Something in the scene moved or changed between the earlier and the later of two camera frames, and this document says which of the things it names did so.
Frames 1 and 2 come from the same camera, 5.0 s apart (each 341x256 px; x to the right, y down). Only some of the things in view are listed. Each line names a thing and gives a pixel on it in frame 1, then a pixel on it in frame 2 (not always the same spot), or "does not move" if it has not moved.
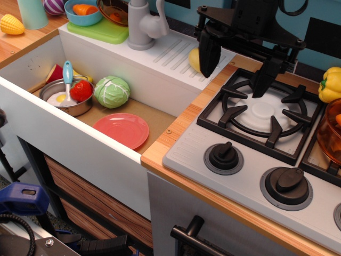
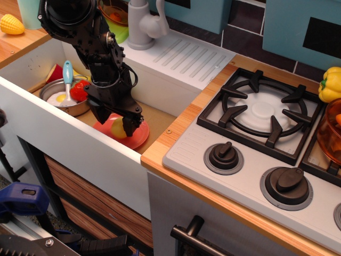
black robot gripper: (254, 22) -> (116, 96)
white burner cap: (260, 110) does not move
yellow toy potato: (194, 58) -> (117, 128)
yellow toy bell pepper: (330, 88) does not move
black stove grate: (278, 123) does not move
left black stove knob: (223, 159) does not move
